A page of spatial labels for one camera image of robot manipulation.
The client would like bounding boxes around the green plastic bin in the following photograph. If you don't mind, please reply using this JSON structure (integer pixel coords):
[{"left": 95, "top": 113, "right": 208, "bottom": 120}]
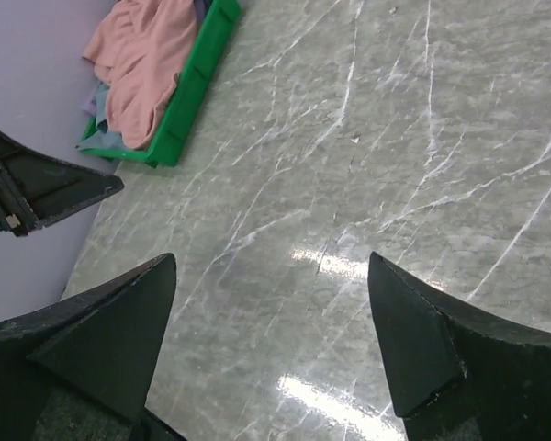
[{"left": 79, "top": 1, "right": 242, "bottom": 167}]

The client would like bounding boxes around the grey-blue t-shirt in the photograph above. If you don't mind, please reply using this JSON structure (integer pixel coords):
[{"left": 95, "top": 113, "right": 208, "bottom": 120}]
[{"left": 77, "top": 82, "right": 129, "bottom": 151}]

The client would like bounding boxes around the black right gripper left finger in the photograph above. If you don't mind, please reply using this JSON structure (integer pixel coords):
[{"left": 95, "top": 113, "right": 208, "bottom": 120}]
[{"left": 0, "top": 254, "right": 176, "bottom": 440}]

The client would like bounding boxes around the lavender t-shirt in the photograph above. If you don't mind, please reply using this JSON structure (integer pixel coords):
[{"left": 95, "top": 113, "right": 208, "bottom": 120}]
[{"left": 83, "top": 91, "right": 96, "bottom": 117}]

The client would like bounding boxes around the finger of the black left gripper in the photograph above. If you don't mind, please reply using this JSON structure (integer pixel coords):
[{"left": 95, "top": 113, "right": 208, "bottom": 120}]
[{"left": 0, "top": 131, "right": 124, "bottom": 237}]

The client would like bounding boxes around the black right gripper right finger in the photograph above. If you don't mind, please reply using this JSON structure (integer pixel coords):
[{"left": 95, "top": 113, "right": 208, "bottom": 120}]
[{"left": 368, "top": 253, "right": 551, "bottom": 440}]

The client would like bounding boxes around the pink printed t-shirt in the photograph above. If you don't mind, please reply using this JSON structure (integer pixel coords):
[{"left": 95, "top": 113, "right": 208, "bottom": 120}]
[{"left": 83, "top": 1, "right": 198, "bottom": 150}]

